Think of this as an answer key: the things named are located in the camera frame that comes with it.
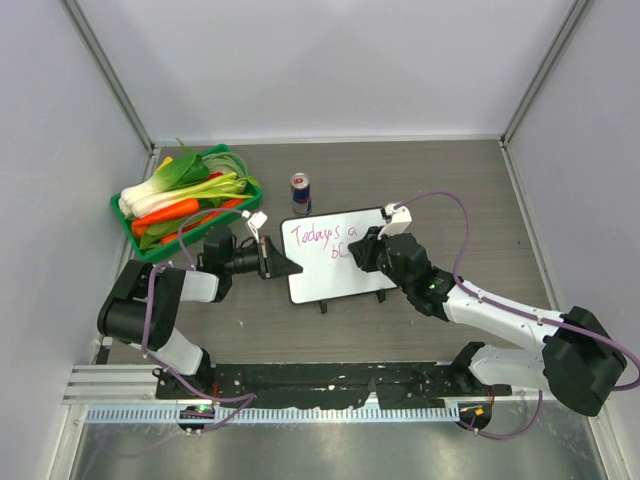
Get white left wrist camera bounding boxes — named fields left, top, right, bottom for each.
left=241, top=210, right=268, bottom=243

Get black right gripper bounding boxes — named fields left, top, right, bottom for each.
left=350, top=225, right=413, bottom=293

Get bok choy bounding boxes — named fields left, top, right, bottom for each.
left=118, top=140, right=210, bottom=216

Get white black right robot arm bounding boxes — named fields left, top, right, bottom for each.
left=348, top=227, right=627, bottom=417

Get white whiteboard black frame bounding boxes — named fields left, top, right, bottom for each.
left=280, top=207, right=395, bottom=305

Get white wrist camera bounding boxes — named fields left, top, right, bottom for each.
left=377, top=203, right=412, bottom=240
left=241, top=210, right=268, bottom=243

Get orange carrot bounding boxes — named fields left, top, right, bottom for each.
left=132, top=198, right=200, bottom=228

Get Red Bull can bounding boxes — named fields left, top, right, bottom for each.
left=290, top=172, right=311, bottom=215

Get white slotted cable duct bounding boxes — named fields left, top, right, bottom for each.
left=85, top=403, right=460, bottom=426

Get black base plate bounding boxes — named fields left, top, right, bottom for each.
left=187, top=362, right=512, bottom=410

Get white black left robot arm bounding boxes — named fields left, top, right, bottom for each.
left=97, top=226, right=303, bottom=399

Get green long beans bundle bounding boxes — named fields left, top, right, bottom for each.
left=202, top=152, right=249, bottom=179

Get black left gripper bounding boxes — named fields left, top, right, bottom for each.
left=225, top=236, right=301, bottom=280

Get green celery stalks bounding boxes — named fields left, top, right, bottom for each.
left=126, top=172, right=260, bottom=218

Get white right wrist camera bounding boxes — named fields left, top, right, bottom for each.
left=377, top=203, right=412, bottom=240

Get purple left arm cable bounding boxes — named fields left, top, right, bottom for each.
left=138, top=209, right=259, bottom=436

